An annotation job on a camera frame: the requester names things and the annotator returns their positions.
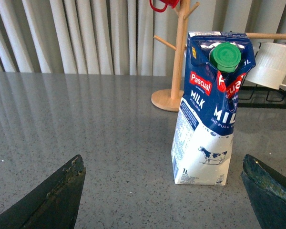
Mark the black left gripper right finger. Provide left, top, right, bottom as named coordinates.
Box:
left=241, top=154, right=286, bottom=229

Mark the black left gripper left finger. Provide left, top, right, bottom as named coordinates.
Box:
left=0, top=155, right=86, bottom=229

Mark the blue white milk carton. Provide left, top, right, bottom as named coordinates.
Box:
left=171, top=31, right=255, bottom=186

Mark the white ribbed mug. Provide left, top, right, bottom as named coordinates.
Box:
left=245, top=42, right=286, bottom=90

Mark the wooden mug tree stand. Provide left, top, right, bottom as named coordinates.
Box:
left=151, top=0, right=286, bottom=112

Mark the red mug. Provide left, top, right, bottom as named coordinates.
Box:
left=149, top=0, right=180, bottom=13

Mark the black wire rack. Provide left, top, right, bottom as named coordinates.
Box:
left=236, top=42, right=286, bottom=110

